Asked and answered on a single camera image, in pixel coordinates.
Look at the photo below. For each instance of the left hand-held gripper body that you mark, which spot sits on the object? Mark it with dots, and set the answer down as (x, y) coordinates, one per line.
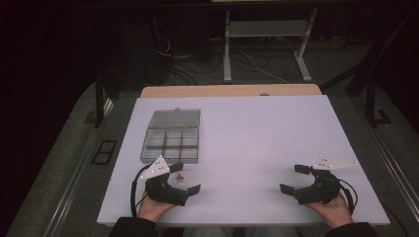
(163, 192)

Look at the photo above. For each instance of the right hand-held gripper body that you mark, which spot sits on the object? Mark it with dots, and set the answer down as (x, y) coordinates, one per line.
(321, 191)

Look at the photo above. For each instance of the person's left hand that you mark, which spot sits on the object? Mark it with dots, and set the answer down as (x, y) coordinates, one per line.
(151, 209)

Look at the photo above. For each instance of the person's right hand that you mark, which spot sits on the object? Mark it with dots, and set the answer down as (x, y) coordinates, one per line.
(334, 212)

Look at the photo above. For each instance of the small reddish-brown object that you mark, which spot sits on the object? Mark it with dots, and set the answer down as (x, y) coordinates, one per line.
(179, 177)

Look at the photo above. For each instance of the clear plastic compartment box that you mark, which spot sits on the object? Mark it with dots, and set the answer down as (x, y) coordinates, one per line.
(173, 138)

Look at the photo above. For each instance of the light wooden table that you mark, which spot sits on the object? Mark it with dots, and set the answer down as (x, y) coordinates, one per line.
(230, 90)

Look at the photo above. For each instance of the black metal stand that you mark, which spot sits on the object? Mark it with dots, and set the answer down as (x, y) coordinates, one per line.
(99, 98)
(370, 98)

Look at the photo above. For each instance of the white metal stand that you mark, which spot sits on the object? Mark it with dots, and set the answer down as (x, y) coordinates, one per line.
(267, 29)

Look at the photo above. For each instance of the black floor frame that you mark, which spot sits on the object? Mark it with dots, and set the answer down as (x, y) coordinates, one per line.
(104, 152)

